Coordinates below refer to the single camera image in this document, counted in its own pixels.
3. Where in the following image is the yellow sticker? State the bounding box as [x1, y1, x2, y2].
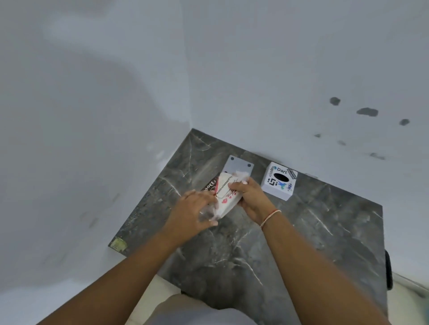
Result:
[109, 237, 128, 252]

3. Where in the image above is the person's right hand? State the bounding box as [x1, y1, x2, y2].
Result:
[231, 178, 279, 226]

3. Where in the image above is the black object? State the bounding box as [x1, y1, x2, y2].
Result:
[384, 250, 393, 291]

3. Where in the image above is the person's grey clothing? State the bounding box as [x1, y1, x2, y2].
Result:
[143, 293, 259, 325]

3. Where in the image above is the person's left hand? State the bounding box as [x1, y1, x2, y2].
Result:
[164, 190, 219, 244]

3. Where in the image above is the white box with stickers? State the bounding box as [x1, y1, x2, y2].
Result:
[260, 162, 298, 202]

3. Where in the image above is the white red-printed tissue packet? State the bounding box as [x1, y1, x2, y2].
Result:
[214, 172, 244, 220]

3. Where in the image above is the person's right forearm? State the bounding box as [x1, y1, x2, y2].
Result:
[261, 211, 393, 325]

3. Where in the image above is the red white thread bracelet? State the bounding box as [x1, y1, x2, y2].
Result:
[260, 210, 282, 229]

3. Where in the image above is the person's left forearm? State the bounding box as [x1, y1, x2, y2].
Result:
[36, 228, 189, 325]

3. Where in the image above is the black label with white print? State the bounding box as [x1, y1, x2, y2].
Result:
[200, 179, 219, 194]

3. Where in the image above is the grey plate with two holes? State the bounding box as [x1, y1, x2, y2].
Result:
[223, 155, 254, 179]

